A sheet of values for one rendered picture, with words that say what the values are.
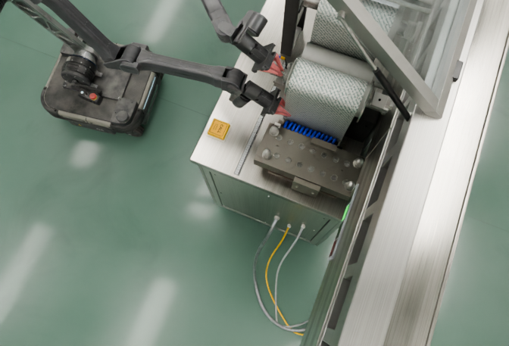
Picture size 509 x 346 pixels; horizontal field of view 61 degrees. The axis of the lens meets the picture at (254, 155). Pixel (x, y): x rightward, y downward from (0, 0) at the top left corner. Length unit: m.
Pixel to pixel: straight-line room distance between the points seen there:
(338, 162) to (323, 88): 0.33
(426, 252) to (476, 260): 1.67
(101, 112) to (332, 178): 1.54
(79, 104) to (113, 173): 0.45
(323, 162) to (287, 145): 0.15
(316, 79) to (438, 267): 0.66
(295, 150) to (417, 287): 0.69
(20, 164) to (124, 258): 0.90
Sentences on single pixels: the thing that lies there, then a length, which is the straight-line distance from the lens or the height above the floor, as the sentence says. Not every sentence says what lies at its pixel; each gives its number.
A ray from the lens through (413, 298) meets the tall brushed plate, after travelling 1.17.
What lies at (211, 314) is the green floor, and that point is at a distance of 2.56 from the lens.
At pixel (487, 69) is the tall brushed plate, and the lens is 1.44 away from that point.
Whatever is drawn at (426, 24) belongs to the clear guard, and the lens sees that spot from 1.04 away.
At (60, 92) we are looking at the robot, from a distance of 2.83.
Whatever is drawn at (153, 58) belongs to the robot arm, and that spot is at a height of 1.22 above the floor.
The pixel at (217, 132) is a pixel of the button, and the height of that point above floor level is 0.92.
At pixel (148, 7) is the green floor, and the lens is 3.29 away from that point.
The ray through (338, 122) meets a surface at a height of 1.16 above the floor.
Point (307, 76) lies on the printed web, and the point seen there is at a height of 1.31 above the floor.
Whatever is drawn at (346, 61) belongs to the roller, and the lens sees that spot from 1.56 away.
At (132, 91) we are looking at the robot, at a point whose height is 0.24.
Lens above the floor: 2.55
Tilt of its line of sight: 72 degrees down
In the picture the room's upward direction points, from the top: 1 degrees counter-clockwise
